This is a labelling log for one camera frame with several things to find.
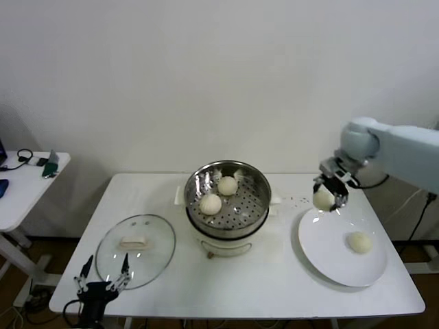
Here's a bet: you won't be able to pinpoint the white steamed baozi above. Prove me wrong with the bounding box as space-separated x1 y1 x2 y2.
312 190 335 211
217 175 238 196
345 231 374 255
200 194 222 216

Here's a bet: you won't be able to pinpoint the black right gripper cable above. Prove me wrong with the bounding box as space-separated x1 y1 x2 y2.
353 173 390 189

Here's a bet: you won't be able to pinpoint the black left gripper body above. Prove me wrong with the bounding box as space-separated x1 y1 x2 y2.
78 280 121 324

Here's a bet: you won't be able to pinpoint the glass lid with white handle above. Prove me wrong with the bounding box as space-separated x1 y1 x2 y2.
95 214 177 291

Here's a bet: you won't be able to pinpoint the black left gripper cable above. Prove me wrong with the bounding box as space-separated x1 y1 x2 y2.
62 298 86 328

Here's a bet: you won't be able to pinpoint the white side table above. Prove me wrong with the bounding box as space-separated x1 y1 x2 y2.
0 150 71 309

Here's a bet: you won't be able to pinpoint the green grey hand tool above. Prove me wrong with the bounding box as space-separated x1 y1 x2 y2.
41 149 60 178

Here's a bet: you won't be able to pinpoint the white round plate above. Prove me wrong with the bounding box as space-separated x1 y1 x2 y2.
297 205 388 287

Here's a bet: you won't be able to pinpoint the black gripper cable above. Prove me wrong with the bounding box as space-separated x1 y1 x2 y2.
62 298 86 328
353 173 390 189

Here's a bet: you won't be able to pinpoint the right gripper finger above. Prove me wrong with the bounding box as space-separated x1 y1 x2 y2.
329 192 350 212
311 175 325 199

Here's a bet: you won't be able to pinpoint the black coiled cable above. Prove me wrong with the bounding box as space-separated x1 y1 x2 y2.
0 148 35 171

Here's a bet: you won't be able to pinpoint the perforated steel steamer basket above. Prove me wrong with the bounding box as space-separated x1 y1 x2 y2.
175 160 283 238

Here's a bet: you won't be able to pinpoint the black adapter cable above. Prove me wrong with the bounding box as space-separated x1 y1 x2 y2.
407 193 431 243

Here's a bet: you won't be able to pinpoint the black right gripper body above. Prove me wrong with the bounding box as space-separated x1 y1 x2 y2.
321 170 351 197

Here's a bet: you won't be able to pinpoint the scattered brown crumbs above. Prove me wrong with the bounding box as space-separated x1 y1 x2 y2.
283 195 311 208

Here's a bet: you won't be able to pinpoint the white electric cooker base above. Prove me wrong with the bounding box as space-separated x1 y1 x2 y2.
185 205 278 258

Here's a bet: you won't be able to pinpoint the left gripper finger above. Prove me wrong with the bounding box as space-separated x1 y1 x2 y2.
108 252 130 293
73 254 95 295

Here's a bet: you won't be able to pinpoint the power strip with cables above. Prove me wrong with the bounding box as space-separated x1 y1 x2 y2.
20 286 56 313

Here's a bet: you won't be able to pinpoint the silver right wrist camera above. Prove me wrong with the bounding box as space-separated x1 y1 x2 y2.
318 156 346 176

